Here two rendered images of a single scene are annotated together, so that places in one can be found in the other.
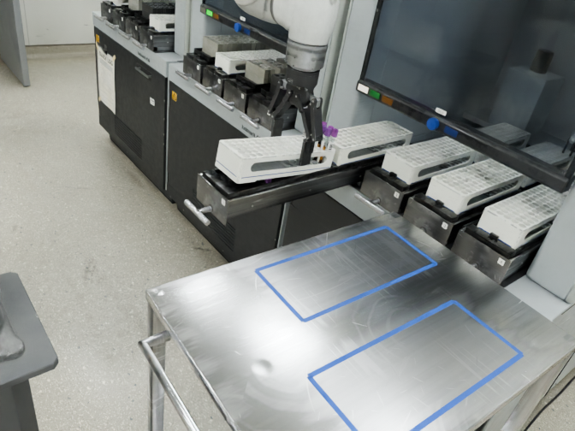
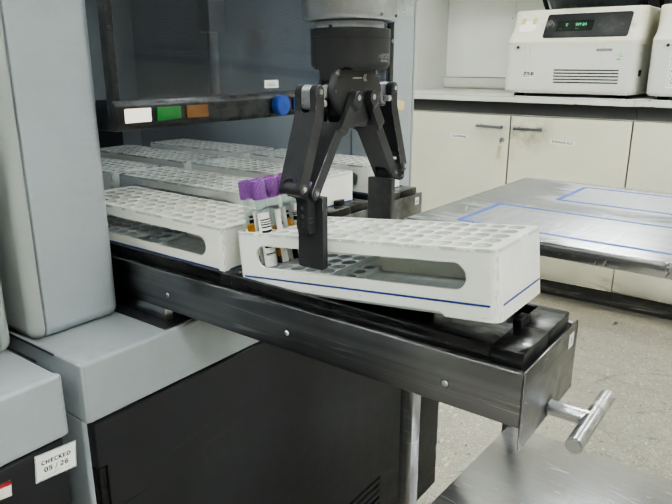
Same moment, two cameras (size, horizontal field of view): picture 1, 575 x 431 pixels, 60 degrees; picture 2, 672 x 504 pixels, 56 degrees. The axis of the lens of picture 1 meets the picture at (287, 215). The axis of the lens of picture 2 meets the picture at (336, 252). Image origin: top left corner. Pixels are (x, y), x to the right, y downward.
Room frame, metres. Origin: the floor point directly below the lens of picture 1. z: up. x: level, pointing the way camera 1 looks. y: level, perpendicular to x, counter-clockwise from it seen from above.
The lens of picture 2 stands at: (1.24, 0.64, 1.04)
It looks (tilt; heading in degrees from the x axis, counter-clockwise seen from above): 16 degrees down; 261
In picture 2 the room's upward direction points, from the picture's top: straight up
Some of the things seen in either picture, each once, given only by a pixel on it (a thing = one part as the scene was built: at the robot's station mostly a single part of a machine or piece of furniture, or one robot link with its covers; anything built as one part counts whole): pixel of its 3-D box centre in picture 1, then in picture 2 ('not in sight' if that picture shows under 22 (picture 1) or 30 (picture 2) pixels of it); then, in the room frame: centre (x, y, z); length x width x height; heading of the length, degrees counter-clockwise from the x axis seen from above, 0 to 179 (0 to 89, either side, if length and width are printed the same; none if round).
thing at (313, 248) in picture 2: (276, 132); (312, 231); (1.16, 0.07, 0.88); 0.03 x 0.01 x 0.07; 134
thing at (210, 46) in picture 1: (211, 47); not in sight; (1.94, 0.41, 0.85); 0.12 x 0.02 x 0.06; 44
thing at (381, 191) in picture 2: (306, 151); (380, 209); (1.08, -0.02, 0.88); 0.03 x 0.01 x 0.07; 134
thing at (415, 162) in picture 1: (430, 160); (203, 198); (1.28, -0.36, 0.83); 0.30 x 0.10 x 0.06; 134
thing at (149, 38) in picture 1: (210, 35); not in sight; (2.40, 0.52, 0.78); 0.73 x 0.14 x 0.09; 134
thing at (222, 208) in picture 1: (314, 171); (276, 295); (1.19, -0.05, 0.78); 0.73 x 0.14 x 0.09; 134
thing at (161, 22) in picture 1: (184, 24); not in sight; (2.30, 0.61, 0.83); 0.30 x 0.10 x 0.06; 134
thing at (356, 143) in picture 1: (364, 143); (171, 227); (1.32, -0.18, 0.83); 0.30 x 0.10 x 0.06; 134
